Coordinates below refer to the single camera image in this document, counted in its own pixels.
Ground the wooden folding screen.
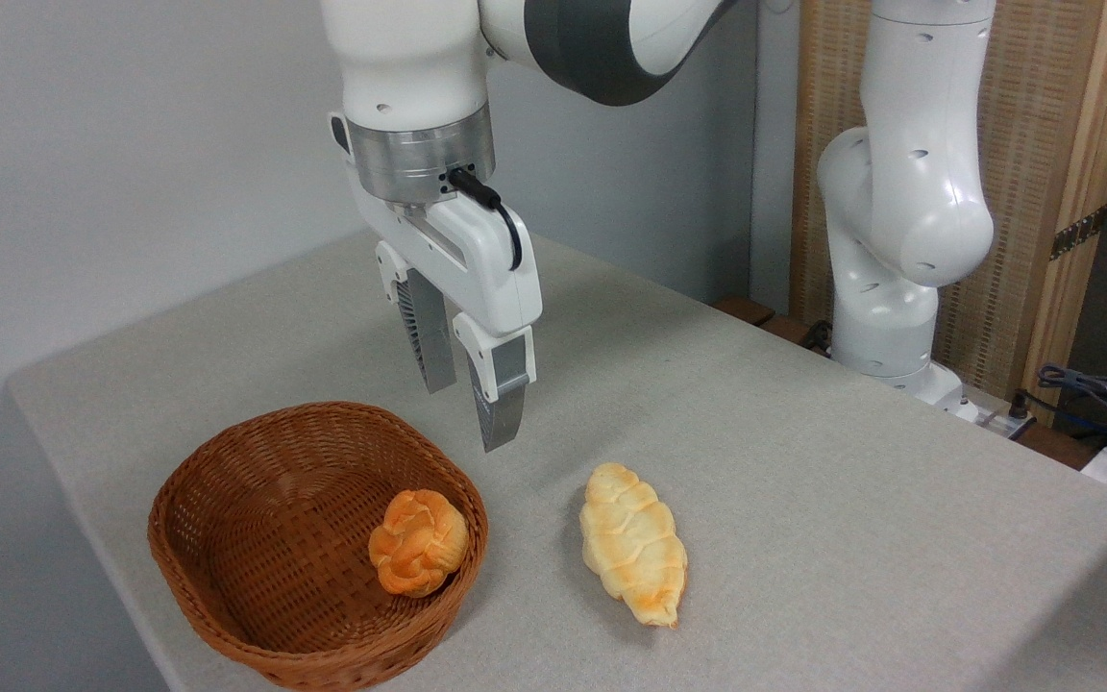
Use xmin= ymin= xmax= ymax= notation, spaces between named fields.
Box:
xmin=789 ymin=0 xmax=1107 ymax=429

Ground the round orange bread roll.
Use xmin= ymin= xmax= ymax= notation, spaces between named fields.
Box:
xmin=368 ymin=489 xmax=469 ymax=599

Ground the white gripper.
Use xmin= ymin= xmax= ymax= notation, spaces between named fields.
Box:
xmin=328 ymin=111 xmax=543 ymax=453

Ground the robot base connector block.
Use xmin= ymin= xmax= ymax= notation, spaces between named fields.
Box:
xmin=959 ymin=387 xmax=1037 ymax=441

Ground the brown wicker basket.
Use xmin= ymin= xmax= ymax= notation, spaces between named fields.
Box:
xmin=147 ymin=401 xmax=490 ymax=692

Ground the blue grey cable bundle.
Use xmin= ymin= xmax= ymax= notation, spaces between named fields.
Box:
xmin=1037 ymin=363 xmax=1107 ymax=435

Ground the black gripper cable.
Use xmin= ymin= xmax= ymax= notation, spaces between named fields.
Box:
xmin=448 ymin=166 xmax=524 ymax=272

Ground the long pale braided bread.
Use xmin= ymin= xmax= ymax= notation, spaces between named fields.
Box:
xmin=579 ymin=462 xmax=688 ymax=629

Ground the metal screen hinge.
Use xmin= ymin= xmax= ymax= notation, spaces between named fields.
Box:
xmin=1050 ymin=205 xmax=1107 ymax=260

